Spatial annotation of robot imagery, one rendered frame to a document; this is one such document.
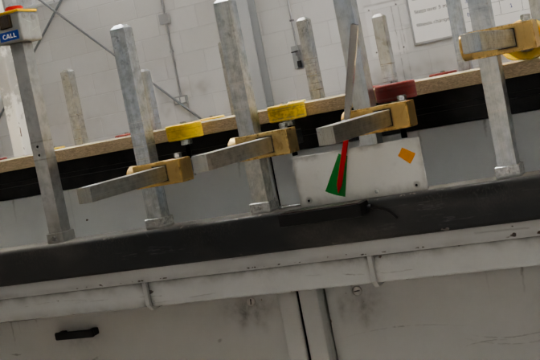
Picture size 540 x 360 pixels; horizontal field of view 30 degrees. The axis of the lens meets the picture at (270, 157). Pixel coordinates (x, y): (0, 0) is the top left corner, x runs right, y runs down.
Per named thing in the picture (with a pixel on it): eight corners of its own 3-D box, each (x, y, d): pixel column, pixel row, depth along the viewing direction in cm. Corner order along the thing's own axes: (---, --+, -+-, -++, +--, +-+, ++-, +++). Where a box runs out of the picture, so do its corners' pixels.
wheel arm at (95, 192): (94, 206, 184) (89, 183, 184) (79, 209, 186) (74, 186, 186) (204, 173, 224) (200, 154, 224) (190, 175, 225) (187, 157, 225)
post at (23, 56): (63, 242, 223) (22, 41, 220) (46, 244, 225) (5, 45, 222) (75, 238, 227) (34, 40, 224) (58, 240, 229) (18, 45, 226)
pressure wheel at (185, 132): (215, 168, 221) (205, 116, 220) (182, 176, 217) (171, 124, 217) (203, 169, 228) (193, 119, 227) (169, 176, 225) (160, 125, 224)
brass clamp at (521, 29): (536, 47, 176) (531, 18, 175) (460, 62, 181) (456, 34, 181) (542, 47, 181) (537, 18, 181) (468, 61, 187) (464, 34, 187)
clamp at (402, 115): (411, 127, 187) (406, 100, 187) (343, 138, 193) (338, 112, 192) (419, 124, 192) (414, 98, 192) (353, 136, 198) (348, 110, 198)
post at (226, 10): (273, 232, 202) (227, -5, 200) (258, 234, 204) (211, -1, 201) (280, 229, 205) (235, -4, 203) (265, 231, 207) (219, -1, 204)
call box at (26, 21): (24, 42, 219) (17, 7, 218) (-2, 49, 222) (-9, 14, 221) (43, 42, 225) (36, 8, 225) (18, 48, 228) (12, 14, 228)
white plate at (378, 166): (427, 190, 187) (418, 137, 187) (300, 208, 198) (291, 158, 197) (428, 189, 188) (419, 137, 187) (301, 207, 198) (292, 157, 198)
